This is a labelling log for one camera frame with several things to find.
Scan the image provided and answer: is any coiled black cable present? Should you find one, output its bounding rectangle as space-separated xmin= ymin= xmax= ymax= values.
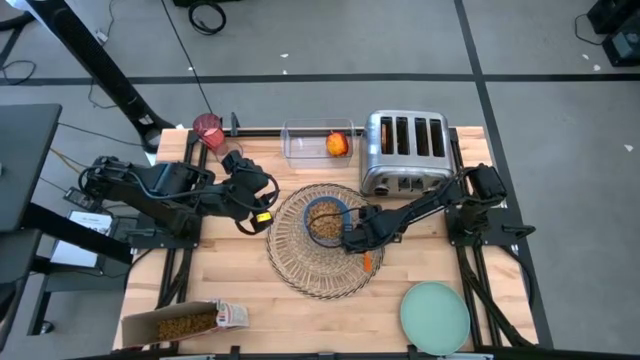
xmin=187 ymin=0 xmax=227 ymax=36

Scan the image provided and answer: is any red white cereal box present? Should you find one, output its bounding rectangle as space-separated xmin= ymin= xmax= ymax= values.
xmin=121 ymin=298 xmax=251 ymax=350

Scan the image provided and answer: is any black power adapter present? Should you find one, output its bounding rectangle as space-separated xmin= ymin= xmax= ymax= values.
xmin=63 ymin=186 xmax=103 ymax=213

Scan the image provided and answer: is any long black floor cable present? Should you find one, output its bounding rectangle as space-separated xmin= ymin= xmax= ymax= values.
xmin=160 ymin=0 xmax=214 ymax=115

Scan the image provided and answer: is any clear plastic container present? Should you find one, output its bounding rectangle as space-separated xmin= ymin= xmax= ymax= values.
xmin=280 ymin=118 xmax=356 ymax=170

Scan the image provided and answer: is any red plastic cup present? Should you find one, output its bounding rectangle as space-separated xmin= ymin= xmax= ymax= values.
xmin=192 ymin=112 xmax=227 ymax=152

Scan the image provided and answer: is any red yellow apple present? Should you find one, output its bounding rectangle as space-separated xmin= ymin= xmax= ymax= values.
xmin=325 ymin=131 xmax=350 ymax=157

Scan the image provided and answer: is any brown cereal pieces heap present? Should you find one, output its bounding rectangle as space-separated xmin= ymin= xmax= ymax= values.
xmin=156 ymin=312 xmax=219 ymax=342
xmin=307 ymin=200 xmax=346 ymax=240

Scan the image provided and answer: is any black desk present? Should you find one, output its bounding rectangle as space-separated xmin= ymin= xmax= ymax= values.
xmin=0 ymin=103 xmax=134 ymax=351

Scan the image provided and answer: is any round woven straw placemat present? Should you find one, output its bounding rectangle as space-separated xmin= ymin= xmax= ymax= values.
xmin=265 ymin=183 xmax=385 ymax=301

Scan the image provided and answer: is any black equipment case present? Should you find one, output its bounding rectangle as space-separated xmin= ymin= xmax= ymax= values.
xmin=587 ymin=0 xmax=640 ymax=68

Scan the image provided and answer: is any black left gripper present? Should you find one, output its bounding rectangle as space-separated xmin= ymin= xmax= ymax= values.
xmin=221 ymin=149 xmax=275 ymax=214

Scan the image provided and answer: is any orange floor cable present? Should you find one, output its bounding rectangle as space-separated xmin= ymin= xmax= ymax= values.
xmin=49 ymin=148 xmax=91 ymax=174

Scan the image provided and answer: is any silver four-slot toaster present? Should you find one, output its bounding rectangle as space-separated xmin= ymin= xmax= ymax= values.
xmin=359 ymin=109 xmax=456 ymax=198

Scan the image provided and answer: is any light green plate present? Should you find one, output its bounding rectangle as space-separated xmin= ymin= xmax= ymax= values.
xmin=399 ymin=280 xmax=472 ymax=356

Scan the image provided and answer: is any blue bowl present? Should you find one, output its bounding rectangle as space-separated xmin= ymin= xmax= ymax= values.
xmin=301 ymin=195 xmax=354 ymax=250

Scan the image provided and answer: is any white paper sheet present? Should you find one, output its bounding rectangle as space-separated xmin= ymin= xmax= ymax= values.
xmin=49 ymin=209 xmax=115 ymax=269

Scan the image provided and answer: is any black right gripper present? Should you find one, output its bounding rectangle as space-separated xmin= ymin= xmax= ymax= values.
xmin=341 ymin=204 xmax=402 ymax=258

